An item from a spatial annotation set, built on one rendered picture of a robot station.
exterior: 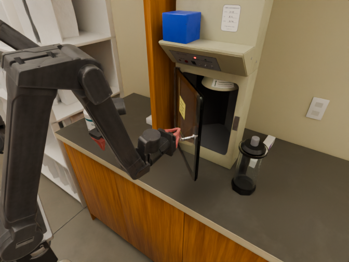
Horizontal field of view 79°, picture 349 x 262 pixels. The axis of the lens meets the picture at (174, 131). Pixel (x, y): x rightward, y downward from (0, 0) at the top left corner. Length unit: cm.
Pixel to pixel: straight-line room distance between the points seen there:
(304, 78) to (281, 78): 11
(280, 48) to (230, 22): 47
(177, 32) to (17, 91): 55
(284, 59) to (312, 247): 83
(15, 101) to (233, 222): 77
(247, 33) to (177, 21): 23
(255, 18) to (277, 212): 71
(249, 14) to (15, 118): 69
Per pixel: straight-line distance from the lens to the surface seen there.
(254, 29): 80
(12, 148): 44
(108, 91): 41
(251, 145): 85
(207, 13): 85
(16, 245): 58
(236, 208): 94
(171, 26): 81
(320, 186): 117
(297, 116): 133
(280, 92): 129
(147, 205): 118
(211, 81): 92
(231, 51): 71
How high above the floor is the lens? 168
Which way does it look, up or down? 35 degrees down
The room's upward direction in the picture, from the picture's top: straight up
